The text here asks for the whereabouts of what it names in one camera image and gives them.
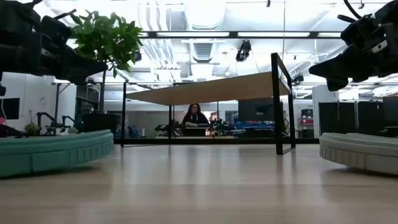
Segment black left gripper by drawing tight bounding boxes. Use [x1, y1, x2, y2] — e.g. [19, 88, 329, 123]
[0, 30, 108, 85]

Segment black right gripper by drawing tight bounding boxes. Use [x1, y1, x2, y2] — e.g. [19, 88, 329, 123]
[308, 23, 398, 92]

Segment teal rubber slide sandal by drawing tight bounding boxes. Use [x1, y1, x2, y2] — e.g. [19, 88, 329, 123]
[0, 129, 115, 179]

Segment green leafy plant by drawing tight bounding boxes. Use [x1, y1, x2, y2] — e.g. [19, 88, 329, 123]
[70, 10, 144, 114]

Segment black room divider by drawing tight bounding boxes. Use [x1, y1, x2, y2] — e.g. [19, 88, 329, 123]
[318, 96, 398, 138]

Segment small green potted plant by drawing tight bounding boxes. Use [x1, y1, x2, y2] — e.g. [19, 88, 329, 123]
[24, 122, 40, 137]

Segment large black display screen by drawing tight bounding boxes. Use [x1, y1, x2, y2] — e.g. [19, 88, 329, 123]
[238, 98, 284, 123]

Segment cluttered office desk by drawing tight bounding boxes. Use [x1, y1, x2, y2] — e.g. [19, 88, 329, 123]
[154, 123, 239, 138]

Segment person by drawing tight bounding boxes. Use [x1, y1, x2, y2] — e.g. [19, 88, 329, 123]
[182, 103, 210, 137]

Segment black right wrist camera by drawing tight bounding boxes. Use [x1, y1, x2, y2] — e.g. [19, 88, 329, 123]
[337, 14, 376, 47]

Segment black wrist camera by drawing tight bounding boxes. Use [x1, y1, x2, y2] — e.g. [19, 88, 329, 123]
[39, 14, 73, 44]
[337, 14, 376, 47]

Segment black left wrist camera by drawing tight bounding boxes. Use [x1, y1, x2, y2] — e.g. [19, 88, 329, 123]
[39, 14, 73, 44]

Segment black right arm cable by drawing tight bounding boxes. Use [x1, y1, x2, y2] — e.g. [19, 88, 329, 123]
[343, 0, 363, 20]

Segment black wall monitor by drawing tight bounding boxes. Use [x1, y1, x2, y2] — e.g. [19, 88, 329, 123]
[0, 97, 21, 121]

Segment black hanging rig camera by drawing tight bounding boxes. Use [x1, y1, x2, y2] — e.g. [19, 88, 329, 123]
[235, 39, 252, 62]

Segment wooden shelf with black frame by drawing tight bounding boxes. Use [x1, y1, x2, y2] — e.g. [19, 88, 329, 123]
[120, 52, 296, 156]

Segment black aluminium rig frame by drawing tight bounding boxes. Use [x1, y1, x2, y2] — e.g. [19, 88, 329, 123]
[113, 138, 320, 145]

